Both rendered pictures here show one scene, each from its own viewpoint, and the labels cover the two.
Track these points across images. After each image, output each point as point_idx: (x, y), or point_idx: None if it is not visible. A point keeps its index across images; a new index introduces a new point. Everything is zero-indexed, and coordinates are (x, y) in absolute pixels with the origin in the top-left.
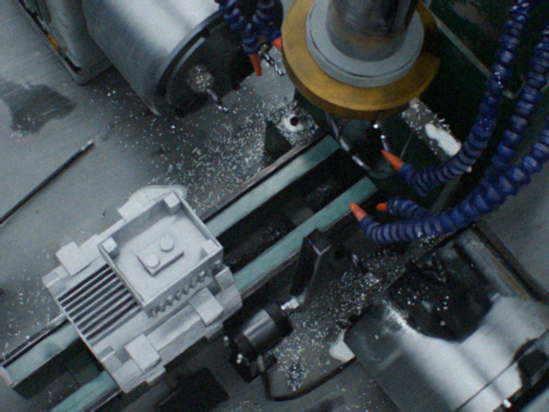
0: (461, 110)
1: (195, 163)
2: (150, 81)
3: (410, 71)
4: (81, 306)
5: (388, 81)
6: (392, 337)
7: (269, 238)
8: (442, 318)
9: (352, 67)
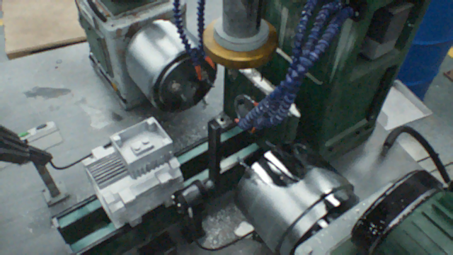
0: (299, 103)
1: (175, 144)
2: (151, 83)
3: (262, 47)
4: (98, 169)
5: (250, 47)
6: (255, 188)
7: None
8: (281, 175)
9: (233, 40)
